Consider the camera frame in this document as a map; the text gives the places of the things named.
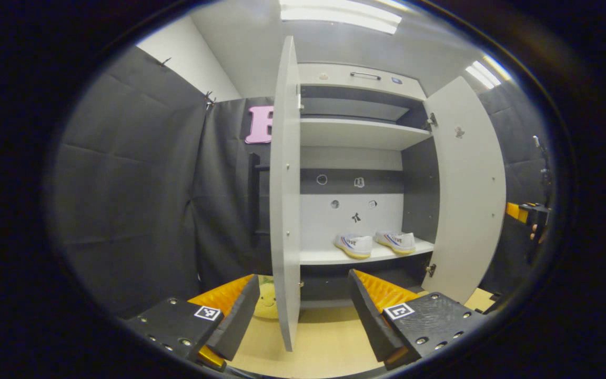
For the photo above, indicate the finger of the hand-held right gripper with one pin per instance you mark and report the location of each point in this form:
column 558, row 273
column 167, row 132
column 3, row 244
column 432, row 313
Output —
column 513, row 210

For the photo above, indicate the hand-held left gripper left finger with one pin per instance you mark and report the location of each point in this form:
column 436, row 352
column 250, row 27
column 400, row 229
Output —
column 239, row 321

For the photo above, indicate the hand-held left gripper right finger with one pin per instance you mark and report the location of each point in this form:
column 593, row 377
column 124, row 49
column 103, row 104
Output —
column 369, row 321

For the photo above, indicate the grey cabinet door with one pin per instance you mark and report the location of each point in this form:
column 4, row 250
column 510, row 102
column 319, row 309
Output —
column 471, row 200
column 284, row 210

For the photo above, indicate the white striped canvas shoe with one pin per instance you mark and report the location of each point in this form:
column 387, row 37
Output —
column 354, row 245
column 396, row 241

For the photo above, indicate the grey shoe cabinet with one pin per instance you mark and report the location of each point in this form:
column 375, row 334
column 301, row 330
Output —
column 355, row 134

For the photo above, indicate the yellow plush toy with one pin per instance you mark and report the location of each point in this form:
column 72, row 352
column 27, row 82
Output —
column 267, row 302

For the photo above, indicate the small black block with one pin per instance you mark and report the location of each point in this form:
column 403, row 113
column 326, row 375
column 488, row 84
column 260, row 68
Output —
column 492, row 297

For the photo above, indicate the small ceiling light panel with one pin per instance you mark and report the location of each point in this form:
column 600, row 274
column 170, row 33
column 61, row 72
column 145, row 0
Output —
column 484, row 73

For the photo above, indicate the black backdrop cloth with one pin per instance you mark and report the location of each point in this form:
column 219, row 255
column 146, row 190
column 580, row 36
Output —
column 124, row 184

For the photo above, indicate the large ceiling light panel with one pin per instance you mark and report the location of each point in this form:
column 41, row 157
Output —
column 340, row 16

